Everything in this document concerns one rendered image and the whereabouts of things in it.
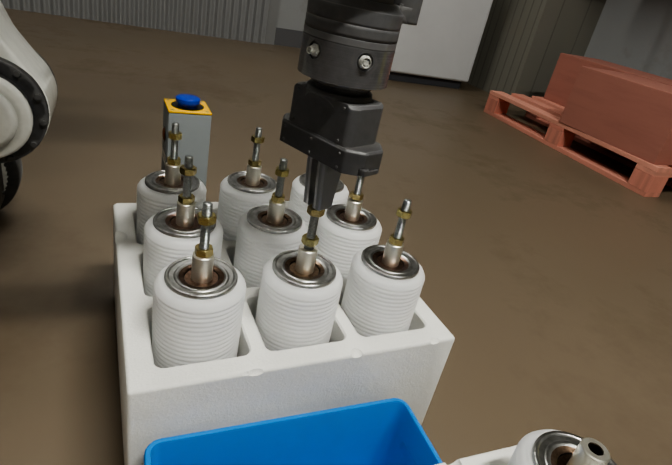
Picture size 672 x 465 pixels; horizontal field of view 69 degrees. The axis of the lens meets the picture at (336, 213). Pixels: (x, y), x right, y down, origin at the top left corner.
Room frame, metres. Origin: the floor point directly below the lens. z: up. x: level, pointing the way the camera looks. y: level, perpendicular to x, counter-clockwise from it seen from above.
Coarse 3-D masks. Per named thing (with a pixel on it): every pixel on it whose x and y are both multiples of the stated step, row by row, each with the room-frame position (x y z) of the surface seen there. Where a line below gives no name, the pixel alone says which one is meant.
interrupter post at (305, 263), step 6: (300, 246) 0.48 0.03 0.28; (300, 252) 0.47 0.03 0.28; (306, 252) 0.47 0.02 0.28; (312, 252) 0.47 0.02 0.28; (300, 258) 0.47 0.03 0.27; (306, 258) 0.47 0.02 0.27; (312, 258) 0.47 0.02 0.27; (300, 264) 0.47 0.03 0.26; (306, 264) 0.47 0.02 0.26; (312, 264) 0.47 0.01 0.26; (300, 270) 0.47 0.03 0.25; (306, 270) 0.47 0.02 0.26; (312, 270) 0.48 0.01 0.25
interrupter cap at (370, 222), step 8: (328, 208) 0.65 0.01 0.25; (336, 208) 0.66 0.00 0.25; (344, 208) 0.66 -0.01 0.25; (328, 216) 0.62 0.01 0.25; (336, 216) 0.63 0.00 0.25; (360, 216) 0.65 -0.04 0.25; (368, 216) 0.65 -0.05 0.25; (336, 224) 0.61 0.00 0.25; (344, 224) 0.61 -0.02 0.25; (352, 224) 0.62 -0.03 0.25; (360, 224) 0.62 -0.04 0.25; (368, 224) 0.63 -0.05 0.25
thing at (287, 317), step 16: (272, 272) 0.46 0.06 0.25; (336, 272) 0.49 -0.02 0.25; (272, 288) 0.44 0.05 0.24; (288, 288) 0.44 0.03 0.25; (304, 288) 0.44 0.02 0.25; (320, 288) 0.45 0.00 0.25; (336, 288) 0.46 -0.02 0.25; (272, 304) 0.44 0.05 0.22; (288, 304) 0.44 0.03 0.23; (304, 304) 0.44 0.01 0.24; (320, 304) 0.44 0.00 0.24; (336, 304) 0.47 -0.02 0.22; (256, 320) 0.46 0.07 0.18; (272, 320) 0.44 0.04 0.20; (288, 320) 0.44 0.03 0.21; (304, 320) 0.44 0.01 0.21; (320, 320) 0.45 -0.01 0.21; (272, 336) 0.44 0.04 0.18; (288, 336) 0.43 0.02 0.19; (304, 336) 0.44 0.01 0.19; (320, 336) 0.45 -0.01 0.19
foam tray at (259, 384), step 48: (144, 336) 0.40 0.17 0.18; (240, 336) 0.44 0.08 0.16; (336, 336) 0.48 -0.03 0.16; (384, 336) 0.48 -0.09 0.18; (432, 336) 0.50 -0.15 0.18; (144, 384) 0.33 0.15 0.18; (192, 384) 0.35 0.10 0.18; (240, 384) 0.37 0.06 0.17; (288, 384) 0.40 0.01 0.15; (336, 384) 0.43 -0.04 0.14; (384, 384) 0.46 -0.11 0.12; (432, 384) 0.50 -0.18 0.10; (144, 432) 0.33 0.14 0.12; (192, 432) 0.35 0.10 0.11
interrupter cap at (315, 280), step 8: (280, 256) 0.49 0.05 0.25; (288, 256) 0.50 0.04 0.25; (296, 256) 0.50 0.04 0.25; (320, 256) 0.51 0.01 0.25; (272, 264) 0.47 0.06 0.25; (280, 264) 0.48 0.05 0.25; (288, 264) 0.48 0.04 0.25; (320, 264) 0.50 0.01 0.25; (328, 264) 0.50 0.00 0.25; (280, 272) 0.46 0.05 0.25; (288, 272) 0.47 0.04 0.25; (296, 272) 0.47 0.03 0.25; (320, 272) 0.48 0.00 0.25; (328, 272) 0.48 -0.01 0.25; (288, 280) 0.45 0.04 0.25; (296, 280) 0.45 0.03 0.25; (304, 280) 0.45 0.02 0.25; (312, 280) 0.46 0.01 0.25; (320, 280) 0.46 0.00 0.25; (328, 280) 0.46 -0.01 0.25; (312, 288) 0.45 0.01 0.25
